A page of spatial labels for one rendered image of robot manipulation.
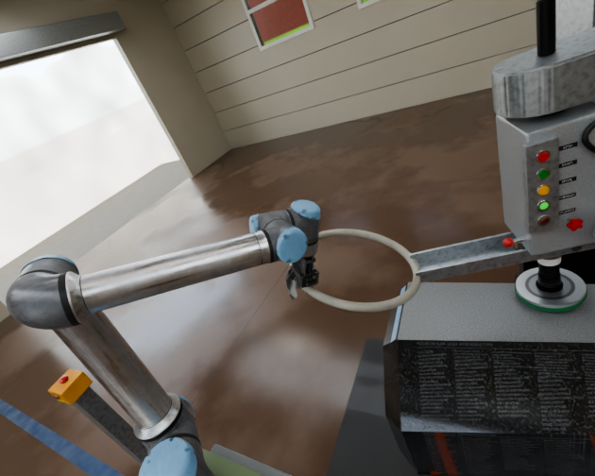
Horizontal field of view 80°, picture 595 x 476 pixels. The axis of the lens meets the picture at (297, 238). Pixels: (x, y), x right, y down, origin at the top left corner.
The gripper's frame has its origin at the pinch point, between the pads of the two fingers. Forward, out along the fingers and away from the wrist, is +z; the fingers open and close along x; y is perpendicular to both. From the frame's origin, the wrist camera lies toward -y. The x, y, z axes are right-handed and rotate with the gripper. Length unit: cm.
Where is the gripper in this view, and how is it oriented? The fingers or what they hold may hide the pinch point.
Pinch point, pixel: (298, 293)
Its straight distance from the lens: 129.3
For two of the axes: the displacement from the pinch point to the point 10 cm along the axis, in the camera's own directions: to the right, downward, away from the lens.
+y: 4.3, 5.0, -7.5
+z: -0.3, 8.4, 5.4
